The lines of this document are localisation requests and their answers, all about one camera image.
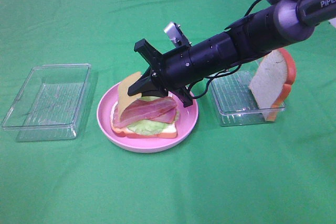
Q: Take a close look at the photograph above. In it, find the right clear plastic container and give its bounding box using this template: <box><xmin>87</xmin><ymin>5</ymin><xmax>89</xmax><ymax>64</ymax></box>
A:
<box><xmin>208</xmin><ymin>59</ymin><xmax>286</xmax><ymax>127</ymax></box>

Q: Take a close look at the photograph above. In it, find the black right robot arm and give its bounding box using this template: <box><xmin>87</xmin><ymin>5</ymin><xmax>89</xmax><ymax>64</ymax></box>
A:
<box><xmin>128</xmin><ymin>0</ymin><xmax>335</xmax><ymax>107</ymax></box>

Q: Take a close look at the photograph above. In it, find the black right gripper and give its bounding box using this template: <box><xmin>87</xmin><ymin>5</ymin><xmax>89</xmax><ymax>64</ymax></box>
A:
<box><xmin>128</xmin><ymin>32</ymin><xmax>239</xmax><ymax>107</ymax></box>

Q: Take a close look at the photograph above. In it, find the bread slice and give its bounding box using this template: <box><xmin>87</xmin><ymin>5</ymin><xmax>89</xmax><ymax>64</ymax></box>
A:
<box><xmin>110</xmin><ymin>97</ymin><xmax>179</xmax><ymax>138</ymax></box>
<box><xmin>249</xmin><ymin>48</ymin><xmax>297</xmax><ymax>122</ymax></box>

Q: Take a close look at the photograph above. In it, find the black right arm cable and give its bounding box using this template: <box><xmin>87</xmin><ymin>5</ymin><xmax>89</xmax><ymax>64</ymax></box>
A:
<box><xmin>187</xmin><ymin>0</ymin><xmax>305</xmax><ymax>100</ymax></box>

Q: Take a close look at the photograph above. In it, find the clear plastic container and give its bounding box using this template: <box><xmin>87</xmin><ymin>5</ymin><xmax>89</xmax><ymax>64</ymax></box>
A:
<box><xmin>208</xmin><ymin>59</ymin><xmax>286</xmax><ymax>127</ymax></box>
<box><xmin>1</xmin><ymin>63</ymin><xmax>91</xmax><ymax>142</ymax></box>

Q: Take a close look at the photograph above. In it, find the bacon strip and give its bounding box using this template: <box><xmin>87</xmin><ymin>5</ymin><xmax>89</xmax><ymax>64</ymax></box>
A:
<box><xmin>110</xmin><ymin>97</ymin><xmax>177</xmax><ymax>128</ymax></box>
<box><xmin>155</xmin><ymin>108</ymin><xmax>176</xmax><ymax>124</ymax></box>

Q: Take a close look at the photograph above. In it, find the yellow cheese slice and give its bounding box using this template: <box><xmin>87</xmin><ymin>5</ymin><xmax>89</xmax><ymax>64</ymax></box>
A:
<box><xmin>118</xmin><ymin>71</ymin><xmax>142</xmax><ymax>121</ymax></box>

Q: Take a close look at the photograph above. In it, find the green tablecloth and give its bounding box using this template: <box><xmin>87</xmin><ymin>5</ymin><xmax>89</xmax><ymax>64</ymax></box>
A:
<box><xmin>1</xmin><ymin>0</ymin><xmax>335</xmax><ymax>223</ymax></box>

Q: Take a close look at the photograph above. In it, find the green lettuce leaf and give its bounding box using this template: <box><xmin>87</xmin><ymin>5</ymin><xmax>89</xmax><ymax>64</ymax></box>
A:
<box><xmin>126</xmin><ymin>98</ymin><xmax>178</xmax><ymax>138</ymax></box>

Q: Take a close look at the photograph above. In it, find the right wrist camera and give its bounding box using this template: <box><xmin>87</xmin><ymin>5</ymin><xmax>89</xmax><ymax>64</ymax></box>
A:
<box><xmin>164</xmin><ymin>22</ymin><xmax>192</xmax><ymax>48</ymax></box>

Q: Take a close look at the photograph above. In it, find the pink round plate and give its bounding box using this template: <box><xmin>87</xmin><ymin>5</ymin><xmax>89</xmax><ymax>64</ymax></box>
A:
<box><xmin>97</xmin><ymin>84</ymin><xmax>198</xmax><ymax>153</ymax></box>

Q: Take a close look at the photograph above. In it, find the left clear plastic container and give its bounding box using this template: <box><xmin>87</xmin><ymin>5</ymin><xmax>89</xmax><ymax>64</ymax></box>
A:
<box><xmin>1</xmin><ymin>63</ymin><xmax>91</xmax><ymax>142</ymax></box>

